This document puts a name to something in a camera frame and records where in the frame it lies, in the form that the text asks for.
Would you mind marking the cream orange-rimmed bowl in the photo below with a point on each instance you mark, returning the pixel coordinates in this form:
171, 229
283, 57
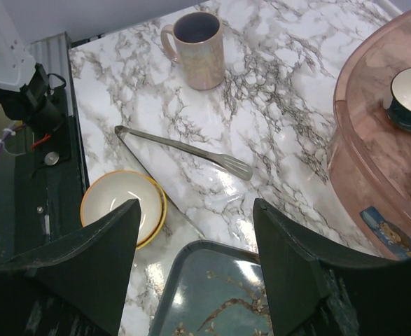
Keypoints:
111, 190

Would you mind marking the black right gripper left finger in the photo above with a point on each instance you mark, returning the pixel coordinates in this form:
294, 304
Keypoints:
75, 285

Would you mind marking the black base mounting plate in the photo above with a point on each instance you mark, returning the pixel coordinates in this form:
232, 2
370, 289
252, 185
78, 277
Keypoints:
42, 180

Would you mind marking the metal tongs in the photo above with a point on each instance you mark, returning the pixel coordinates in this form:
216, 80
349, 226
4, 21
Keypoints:
200, 183

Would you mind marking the iridescent pink mug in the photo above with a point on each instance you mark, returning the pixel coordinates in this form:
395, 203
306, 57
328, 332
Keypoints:
195, 43

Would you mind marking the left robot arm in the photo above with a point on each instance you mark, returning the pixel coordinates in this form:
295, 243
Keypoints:
24, 84

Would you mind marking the pink transparent plastic bin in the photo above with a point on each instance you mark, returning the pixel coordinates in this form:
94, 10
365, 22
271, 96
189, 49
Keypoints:
369, 158

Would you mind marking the floral blossom tray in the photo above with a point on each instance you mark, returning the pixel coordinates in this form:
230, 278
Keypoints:
213, 289

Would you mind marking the yellow blue patterned bowl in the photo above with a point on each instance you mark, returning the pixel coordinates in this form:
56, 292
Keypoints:
163, 215

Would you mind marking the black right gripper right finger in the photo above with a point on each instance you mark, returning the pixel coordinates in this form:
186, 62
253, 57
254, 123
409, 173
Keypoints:
316, 286

